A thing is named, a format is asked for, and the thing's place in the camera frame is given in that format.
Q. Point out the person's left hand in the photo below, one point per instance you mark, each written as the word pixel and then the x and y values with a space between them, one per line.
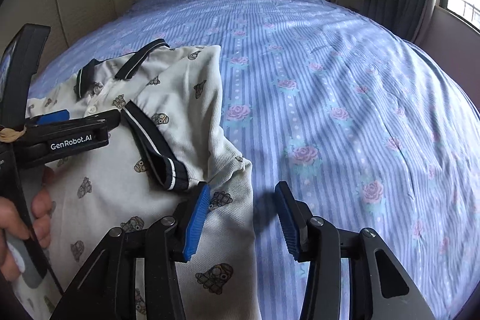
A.
pixel 41 203

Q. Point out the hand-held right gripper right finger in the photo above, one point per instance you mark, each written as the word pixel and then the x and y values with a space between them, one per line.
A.
pixel 287 222

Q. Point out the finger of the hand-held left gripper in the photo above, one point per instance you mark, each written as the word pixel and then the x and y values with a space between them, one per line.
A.
pixel 93 121
pixel 52 117

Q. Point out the blue floral bed sheet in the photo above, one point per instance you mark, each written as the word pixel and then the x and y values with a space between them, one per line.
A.
pixel 318 98

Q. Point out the white printed polo shirt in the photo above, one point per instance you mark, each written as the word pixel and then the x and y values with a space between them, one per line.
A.
pixel 112 170

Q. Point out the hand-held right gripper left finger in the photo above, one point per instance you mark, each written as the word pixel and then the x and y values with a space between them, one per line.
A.
pixel 197 222

